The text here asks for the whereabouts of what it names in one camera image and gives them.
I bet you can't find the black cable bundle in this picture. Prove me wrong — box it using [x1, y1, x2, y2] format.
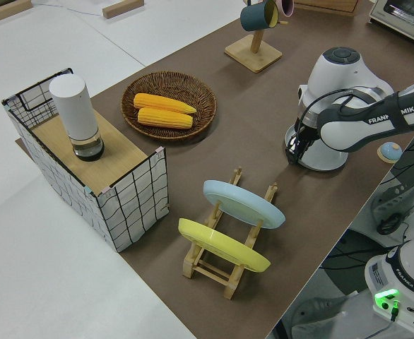
[375, 210, 413, 237]

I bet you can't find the brown table mat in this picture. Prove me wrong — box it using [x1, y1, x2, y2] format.
[14, 0, 414, 339]

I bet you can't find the brown wicker basket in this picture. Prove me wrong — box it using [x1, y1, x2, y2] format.
[121, 71, 218, 142]

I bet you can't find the wire grid wooden shelf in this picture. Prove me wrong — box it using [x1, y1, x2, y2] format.
[1, 66, 170, 254]

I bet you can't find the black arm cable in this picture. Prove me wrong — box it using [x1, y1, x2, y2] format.
[296, 88, 360, 142]

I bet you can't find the small blue bell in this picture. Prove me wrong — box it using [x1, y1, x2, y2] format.
[379, 141, 403, 165]

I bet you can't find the yellow plate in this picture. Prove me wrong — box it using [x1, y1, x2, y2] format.
[177, 218, 272, 274]

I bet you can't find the wooden block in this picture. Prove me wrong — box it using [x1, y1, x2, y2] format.
[102, 0, 146, 20]
[0, 0, 33, 25]

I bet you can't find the thin blue cable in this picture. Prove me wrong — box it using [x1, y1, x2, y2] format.
[33, 0, 102, 17]

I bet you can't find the teal mug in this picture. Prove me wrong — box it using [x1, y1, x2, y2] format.
[239, 0, 280, 32]

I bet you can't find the wooden mug tree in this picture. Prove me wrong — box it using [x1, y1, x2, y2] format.
[223, 0, 289, 74]

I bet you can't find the pink mug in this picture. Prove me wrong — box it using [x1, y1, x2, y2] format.
[275, 0, 296, 18]

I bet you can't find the yellow corn cob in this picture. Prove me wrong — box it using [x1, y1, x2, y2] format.
[136, 107, 194, 130]
[133, 92, 198, 115]

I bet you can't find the light blue plate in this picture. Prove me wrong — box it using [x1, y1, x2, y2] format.
[202, 179, 287, 230]

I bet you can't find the white cylinder grinder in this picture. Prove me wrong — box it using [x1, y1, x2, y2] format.
[49, 75, 106, 162]

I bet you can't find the wooden plate rack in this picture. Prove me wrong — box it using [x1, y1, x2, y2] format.
[182, 165, 280, 301]

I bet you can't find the white toaster oven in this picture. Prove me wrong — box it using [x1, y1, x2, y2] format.
[368, 0, 414, 42]

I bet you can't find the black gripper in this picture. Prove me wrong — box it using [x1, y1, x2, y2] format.
[286, 115, 323, 167]

